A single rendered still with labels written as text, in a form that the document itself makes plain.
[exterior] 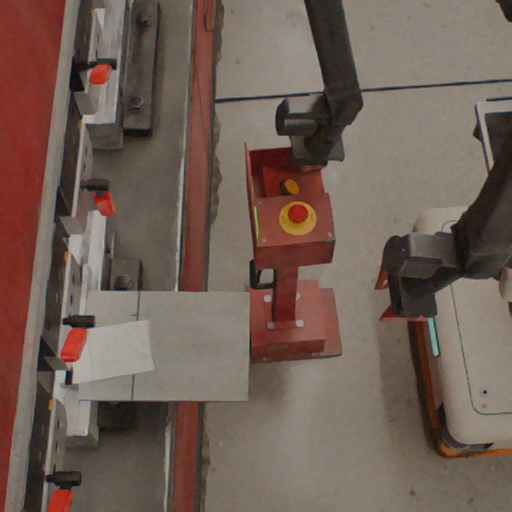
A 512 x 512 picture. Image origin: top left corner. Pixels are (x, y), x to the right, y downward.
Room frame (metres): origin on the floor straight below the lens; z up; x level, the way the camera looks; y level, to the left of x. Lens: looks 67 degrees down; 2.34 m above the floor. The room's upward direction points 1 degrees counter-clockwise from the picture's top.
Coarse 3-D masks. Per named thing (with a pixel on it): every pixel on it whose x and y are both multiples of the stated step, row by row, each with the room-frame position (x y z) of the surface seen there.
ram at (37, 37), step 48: (0, 0) 0.59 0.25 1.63; (48, 0) 0.72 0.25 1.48; (0, 48) 0.55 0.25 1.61; (48, 48) 0.67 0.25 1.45; (0, 96) 0.51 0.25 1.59; (48, 96) 0.61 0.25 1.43; (0, 144) 0.46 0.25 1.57; (48, 144) 0.56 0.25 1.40; (0, 192) 0.42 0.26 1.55; (0, 240) 0.37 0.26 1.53; (48, 240) 0.46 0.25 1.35; (0, 288) 0.33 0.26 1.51; (0, 336) 0.29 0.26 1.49; (0, 384) 0.24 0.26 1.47; (0, 432) 0.20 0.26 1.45; (0, 480) 0.15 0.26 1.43
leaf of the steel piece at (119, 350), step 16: (144, 320) 0.47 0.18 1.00; (96, 336) 0.45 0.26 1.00; (112, 336) 0.45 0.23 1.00; (128, 336) 0.45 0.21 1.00; (144, 336) 0.45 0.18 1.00; (96, 352) 0.42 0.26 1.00; (112, 352) 0.42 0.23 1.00; (128, 352) 0.42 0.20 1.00; (144, 352) 0.42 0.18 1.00; (96, 368) 0.40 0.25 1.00; (112, 368) 0.40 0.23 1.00; (128, 368) 0.39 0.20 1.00; (144, 368) 0.39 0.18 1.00
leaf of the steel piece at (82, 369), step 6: (84, 348) 0.43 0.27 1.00; (84, 354) 0.42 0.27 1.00; (78, 360) 0.41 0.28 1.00; (84, 360) 0.41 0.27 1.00; (90, 360) 0.41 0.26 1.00; (78, 366) 0.40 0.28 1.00; (84, 366) 0.40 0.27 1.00; (90, 366) 0.40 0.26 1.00; (78, 372) 0.39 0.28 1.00; (84, 372) 0.39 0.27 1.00; (90, 372) 0.39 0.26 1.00; (78, 378) 0.38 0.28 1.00; (84, 378) 0.38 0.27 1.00; (90, 378) 0.38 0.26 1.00
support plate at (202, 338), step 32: (96, 320) 0.48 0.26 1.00; (128, 320) 0.47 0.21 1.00; (160, 320) 0.47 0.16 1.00; (192, 320) 0.47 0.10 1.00; (224, 320) 0.47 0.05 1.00; (160, 352) 0.42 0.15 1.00; (192, 352) 0.42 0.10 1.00; (224, 352) 0.42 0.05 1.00; (96, 384) 0.37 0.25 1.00; (128, 384) 0.37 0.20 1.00; (160, 384) 0.37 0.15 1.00; (192, 384) 0.37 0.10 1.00; (224, 384) 0.37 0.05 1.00
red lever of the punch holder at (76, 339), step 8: (64, 320) 0.38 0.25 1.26; (72, 320) 0.38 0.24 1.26; (80, 320) 0.38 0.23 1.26; (88, 320) 0.38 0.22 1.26; (72, 328) 0.37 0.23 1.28; (80, 328) 0.37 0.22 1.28; (88, 328) 0.38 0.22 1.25; (72, 336) 0.35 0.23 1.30; (80, 336) 0.35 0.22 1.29; (64, 344) 0.34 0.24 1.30; (72, 344) 0.34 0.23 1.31; (80, 344) 0.34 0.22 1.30; (64, 352) 0.32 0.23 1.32; (72, 352) 0.32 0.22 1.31; (80, 352) 0.33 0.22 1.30; (64, 360) 0.32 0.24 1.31; (72, 360) 0.32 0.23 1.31
